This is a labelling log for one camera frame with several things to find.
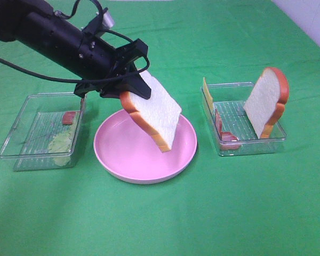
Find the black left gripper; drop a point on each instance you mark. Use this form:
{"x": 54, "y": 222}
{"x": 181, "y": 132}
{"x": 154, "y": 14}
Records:
{"x": 111, "y": 71}

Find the bread slice bottom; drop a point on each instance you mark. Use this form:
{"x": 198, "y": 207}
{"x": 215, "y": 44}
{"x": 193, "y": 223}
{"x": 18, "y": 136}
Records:
{"x": 158, "y": 116}

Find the bread slice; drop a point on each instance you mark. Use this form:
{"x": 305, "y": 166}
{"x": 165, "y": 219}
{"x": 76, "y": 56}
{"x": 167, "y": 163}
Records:
{"x": 266, "y": 103}
{"x": 158, "y": 116}

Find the bacon strip from container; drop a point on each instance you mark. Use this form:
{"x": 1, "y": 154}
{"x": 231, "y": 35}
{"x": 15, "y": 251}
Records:
{"x": 225, "y": 135}
{"x": 70, "y": 117}

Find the green lettuce leaf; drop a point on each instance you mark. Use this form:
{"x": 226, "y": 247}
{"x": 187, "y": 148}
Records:
{"x": 62, "y": 143}

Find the yellow cheese slice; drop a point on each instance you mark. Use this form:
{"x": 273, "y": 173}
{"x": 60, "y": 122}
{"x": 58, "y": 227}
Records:
{"x": 208, "y": 97}

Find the bread slice top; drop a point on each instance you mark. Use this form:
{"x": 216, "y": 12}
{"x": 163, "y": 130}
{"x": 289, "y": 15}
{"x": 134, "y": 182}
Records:
{"x": 266, "y": 103}

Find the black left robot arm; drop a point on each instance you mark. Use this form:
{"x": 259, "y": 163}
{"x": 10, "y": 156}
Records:
{"x": 47, "y": 31}

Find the pink plate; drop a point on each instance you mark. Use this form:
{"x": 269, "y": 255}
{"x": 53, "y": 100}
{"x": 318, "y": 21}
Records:
{"x": 129, "y": 154}

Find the clear left plastic container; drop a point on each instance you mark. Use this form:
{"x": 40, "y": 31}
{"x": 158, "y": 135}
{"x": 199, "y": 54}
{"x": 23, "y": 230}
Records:
{"x": 38, "y": 121}

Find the clear plastic container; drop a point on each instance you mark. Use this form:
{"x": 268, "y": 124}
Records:
{"x": 228, "y": 99}
{"x": 38, "y": 121}

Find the clear right plastic container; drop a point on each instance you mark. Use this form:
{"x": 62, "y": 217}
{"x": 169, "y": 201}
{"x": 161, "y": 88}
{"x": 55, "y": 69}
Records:
{"x": 228, "y": 99}

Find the green tablecloth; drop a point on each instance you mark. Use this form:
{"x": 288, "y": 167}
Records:
{"x": 241, "y": 205}

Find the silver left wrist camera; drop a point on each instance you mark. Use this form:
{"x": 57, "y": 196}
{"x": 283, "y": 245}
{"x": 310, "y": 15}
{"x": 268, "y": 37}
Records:
{"x": 106, "y": 22}

